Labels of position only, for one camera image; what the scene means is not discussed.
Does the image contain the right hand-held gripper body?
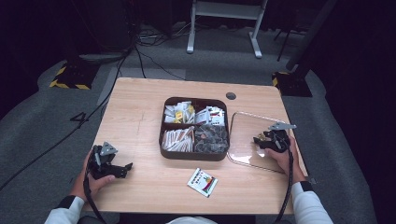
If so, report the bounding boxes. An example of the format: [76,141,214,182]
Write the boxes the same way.
[266,121,298,154]

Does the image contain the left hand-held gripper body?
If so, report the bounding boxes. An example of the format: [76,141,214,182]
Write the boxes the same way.
[88,141,120,180]

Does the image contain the clear plastic box lid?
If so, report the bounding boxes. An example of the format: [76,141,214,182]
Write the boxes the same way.
[226,110,297,175]

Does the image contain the dark brown compartment box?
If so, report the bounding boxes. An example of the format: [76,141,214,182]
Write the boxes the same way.
[159,96,231,162]

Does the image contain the white packet with colourful print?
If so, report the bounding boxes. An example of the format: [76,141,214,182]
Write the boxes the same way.
[187,167,219,199]

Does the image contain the person's left hand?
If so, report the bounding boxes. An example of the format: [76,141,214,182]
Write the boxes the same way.
[69,148,117,202]

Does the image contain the person's right hand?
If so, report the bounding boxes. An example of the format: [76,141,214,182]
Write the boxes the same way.
[264,133,308,185]

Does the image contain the pile of dark wrapped items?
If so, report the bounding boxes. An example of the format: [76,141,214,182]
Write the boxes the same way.
[193,123,230,154]

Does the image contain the black yellow striped stand base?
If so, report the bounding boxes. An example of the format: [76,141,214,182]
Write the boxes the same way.
[271,71,314,98]
[49,61,101,91]

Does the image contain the pile of striped print packets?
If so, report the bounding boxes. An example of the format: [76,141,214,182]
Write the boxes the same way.
[193,105,226,127]

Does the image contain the pile of paper stick sachets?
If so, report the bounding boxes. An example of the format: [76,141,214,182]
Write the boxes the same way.
[161,126,195,153]

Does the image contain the pile of white yellow packets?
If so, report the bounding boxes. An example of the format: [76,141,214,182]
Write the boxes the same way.
[163,100,196,124]

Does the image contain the person's white clothing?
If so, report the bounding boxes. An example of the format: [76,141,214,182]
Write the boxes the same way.
[166,216,219,224]

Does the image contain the black tripod legs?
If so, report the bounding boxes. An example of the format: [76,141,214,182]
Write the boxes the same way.
[273,26,304,63]

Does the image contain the dark slanted pole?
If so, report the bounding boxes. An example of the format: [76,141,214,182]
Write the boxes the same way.
[285,0,339,72]

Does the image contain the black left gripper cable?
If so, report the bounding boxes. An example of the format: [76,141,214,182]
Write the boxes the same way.
[82,174,106,224]

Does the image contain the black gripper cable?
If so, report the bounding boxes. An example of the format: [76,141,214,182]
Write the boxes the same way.
[274,148,295,224]
[82,174,106,224]

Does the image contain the long black floor cable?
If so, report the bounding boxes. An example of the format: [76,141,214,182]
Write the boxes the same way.
[0,46,134,192]

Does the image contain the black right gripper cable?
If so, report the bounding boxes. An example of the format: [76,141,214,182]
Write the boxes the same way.
[274,148,295,224]

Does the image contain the thin black floor cable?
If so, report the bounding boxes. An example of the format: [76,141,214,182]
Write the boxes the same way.
[134,43,187,81]

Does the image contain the white metal stand frame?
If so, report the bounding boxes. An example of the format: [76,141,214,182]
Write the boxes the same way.
[186,0,269,60]

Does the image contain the bundle of floor cables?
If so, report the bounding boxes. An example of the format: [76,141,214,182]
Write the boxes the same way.
[135,21,194,49]

